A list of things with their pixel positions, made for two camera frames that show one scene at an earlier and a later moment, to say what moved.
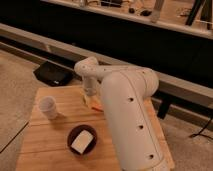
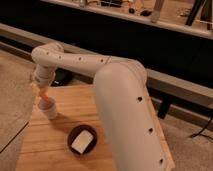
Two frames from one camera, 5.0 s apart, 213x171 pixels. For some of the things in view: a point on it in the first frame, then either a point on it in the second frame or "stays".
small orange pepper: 98,108 → 43,94
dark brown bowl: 75,132 stays
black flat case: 54,74 stays
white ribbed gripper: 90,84 → 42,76
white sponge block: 82,141 stays
